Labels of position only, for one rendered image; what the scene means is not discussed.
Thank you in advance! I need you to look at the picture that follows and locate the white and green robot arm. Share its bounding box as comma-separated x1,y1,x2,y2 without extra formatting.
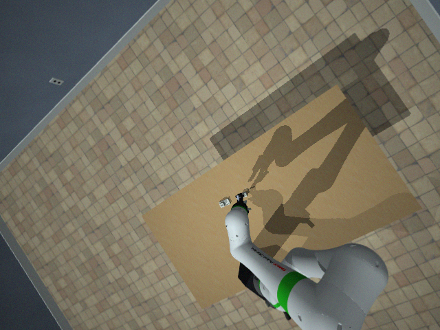
225,202,388,330

